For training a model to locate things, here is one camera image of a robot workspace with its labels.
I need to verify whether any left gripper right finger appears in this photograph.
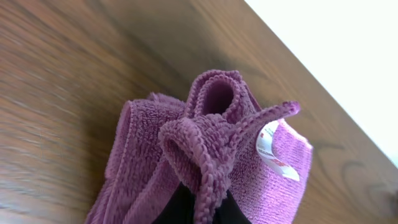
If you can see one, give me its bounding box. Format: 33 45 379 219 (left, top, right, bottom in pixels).
213 190 251 224

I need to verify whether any purple cloth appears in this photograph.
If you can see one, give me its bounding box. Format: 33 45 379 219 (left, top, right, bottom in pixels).
86 70 313 223

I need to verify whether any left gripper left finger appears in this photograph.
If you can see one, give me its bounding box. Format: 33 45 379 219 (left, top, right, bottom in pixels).
152 183 195 224

